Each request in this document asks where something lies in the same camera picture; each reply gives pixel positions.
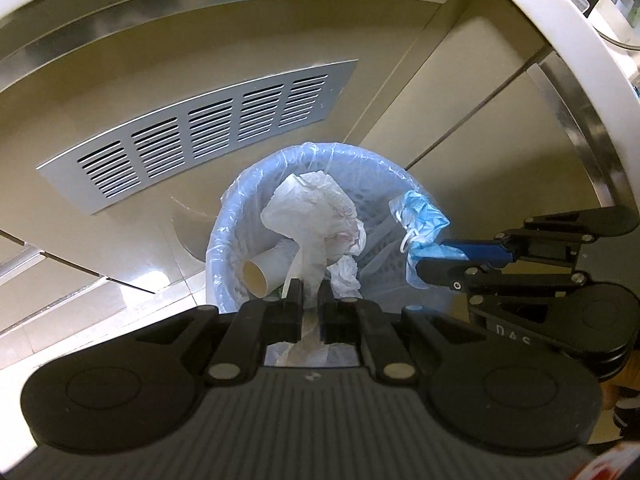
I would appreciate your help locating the small white tissue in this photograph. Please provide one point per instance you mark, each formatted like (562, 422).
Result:
(345, 275)

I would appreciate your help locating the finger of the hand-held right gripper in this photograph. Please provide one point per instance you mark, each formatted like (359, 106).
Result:
(480, 250)
(450, 272)

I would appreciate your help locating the person's patterned clothing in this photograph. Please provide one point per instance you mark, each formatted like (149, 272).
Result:
(610, 465)

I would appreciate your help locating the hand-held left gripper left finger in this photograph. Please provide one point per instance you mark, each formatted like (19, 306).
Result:
(295, 320)

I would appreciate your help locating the white cardboard tube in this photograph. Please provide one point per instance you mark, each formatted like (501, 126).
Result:
(265, 266)

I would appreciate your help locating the cabinet vent grille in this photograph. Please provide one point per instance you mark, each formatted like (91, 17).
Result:
(200, 130)

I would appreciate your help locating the blue face mask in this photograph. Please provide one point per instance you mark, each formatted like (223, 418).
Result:
(420, 215)

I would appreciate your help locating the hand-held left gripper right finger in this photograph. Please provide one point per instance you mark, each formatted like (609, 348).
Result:
(330, 320)

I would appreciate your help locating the white plastic bag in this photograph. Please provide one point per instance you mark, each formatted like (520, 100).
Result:
(310, 210)

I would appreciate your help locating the trash bin with blue liner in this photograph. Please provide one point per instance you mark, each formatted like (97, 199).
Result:
(372, 200)

